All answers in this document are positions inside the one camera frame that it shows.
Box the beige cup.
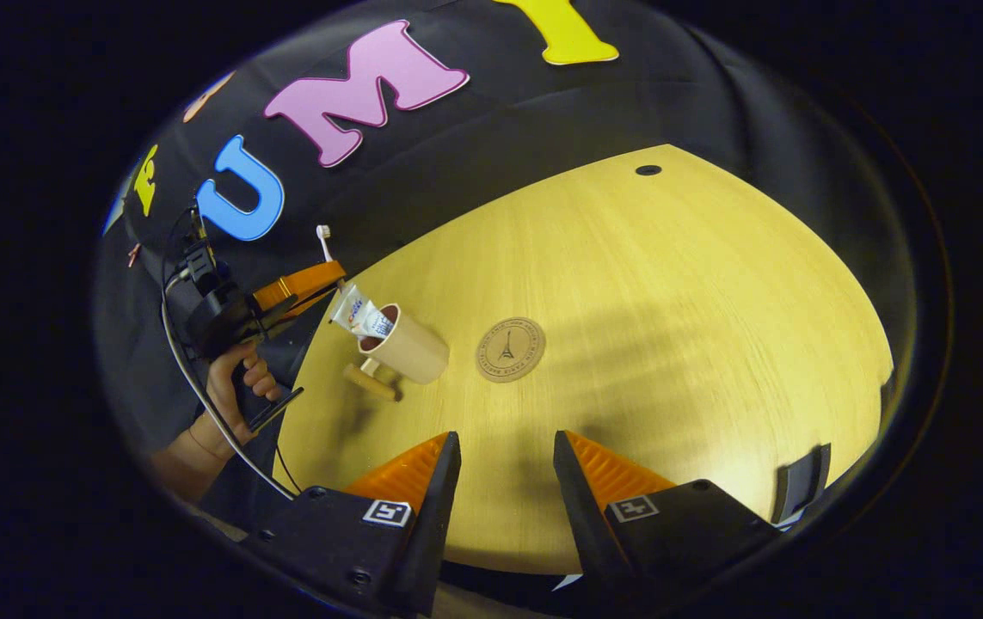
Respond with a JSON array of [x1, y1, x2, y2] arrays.
[[343, 303, 451, 402]]

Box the black backdrop cloth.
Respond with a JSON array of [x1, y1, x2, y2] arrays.
[[100, 0, 913, 517]]

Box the white toothbrush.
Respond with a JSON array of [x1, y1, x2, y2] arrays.
[[316, 225, 346, 289]]

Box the white toothpaste tube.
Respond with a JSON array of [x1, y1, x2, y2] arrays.
[[329, 285, 396, 339]]

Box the black table bracket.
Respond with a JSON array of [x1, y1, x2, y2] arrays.
[[771, 444, 832, 525]]

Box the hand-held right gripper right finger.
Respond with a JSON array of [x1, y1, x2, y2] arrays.
[[553, 430, 780, 603]]

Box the wooden desktop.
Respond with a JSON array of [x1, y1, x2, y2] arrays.
[[272, 144, 894, 575]]

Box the round cork coaster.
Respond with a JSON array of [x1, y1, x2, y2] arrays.
[[476, 317, 546, 383]]

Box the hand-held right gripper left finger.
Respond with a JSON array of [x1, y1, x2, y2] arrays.
[[242, 432, 463, 618]]

